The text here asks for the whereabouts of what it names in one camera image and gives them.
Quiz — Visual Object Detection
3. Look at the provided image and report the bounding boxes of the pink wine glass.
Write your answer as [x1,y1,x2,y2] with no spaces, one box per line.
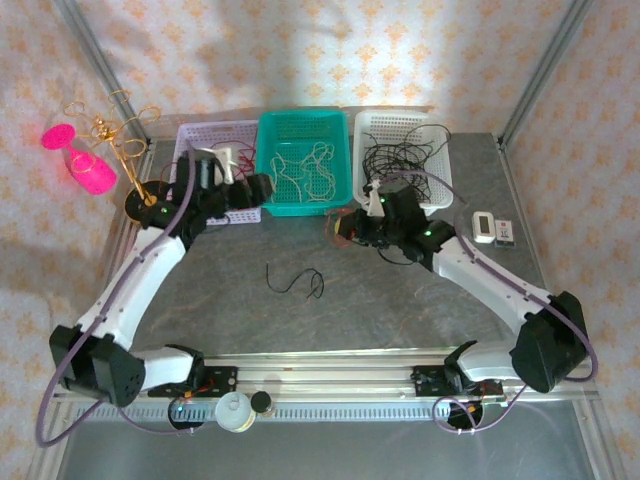
[40,123,119,196]

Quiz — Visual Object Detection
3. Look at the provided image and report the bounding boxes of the gold glass rack black base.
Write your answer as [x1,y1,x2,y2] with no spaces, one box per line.
[64,89,174,229]

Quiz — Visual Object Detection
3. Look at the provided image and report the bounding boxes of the white plastic basket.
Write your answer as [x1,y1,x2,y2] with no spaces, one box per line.
[352,109,455,211]

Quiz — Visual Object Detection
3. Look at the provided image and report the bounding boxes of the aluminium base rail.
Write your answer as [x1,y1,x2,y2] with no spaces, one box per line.
[53,349,599,404]

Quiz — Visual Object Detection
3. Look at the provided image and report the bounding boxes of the small black labelled device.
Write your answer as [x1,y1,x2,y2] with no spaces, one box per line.
[494,217,516,250]

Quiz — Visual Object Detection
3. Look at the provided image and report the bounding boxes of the long red cable pile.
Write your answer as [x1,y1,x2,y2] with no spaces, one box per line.
[209,141,257,177]

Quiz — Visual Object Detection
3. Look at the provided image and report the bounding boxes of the perforated metal cable duct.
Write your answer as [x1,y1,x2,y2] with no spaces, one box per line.
[74,403,576,424]

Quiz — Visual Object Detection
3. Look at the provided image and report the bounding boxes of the long black cable pile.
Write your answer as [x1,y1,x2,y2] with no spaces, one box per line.
[360,122,451,201]

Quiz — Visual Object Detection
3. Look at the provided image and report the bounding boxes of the short red cable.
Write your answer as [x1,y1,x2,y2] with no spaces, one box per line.
[323,208,362,250]

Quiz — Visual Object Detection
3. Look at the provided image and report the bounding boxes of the white digital timer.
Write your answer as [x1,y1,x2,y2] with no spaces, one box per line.
[472,211,496,245]

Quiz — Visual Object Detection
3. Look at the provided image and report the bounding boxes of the teal plastic basket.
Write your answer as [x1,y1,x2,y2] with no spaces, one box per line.
[253,109,353,219]

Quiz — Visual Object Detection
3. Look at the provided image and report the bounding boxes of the short black cable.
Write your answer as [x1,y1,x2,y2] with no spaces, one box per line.
[266,262,325,301]

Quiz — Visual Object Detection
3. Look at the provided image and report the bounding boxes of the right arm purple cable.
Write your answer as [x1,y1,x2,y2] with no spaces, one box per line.
[369,168,600,436]

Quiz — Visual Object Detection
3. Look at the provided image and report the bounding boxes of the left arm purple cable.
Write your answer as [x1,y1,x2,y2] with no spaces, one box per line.
[37,149,201,449]

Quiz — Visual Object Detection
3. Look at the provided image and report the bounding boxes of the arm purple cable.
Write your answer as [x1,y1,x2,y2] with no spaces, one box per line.
[37,149,201,449]
[369,168,600,436]

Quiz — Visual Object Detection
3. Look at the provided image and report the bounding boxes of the aluminium frame post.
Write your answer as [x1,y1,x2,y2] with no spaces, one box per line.
[53,0,151,146]
[499,0,596,149]

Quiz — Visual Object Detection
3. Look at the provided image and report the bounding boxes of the lavender plastic basket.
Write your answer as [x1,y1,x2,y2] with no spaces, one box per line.
[169,119,264,227]

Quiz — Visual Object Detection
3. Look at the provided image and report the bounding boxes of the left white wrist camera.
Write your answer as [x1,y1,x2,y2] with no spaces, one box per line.
[192,146,237,187]

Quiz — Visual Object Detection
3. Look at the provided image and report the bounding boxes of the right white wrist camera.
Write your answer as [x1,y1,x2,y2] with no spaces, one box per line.
[366,181,385,217]

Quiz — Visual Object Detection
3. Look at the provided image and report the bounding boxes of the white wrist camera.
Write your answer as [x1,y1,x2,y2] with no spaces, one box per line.
[192,146,237,187]
[366,181,385,217]

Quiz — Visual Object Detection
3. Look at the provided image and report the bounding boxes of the white plastic jar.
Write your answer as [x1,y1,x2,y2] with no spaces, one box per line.
[214,391,257,434]

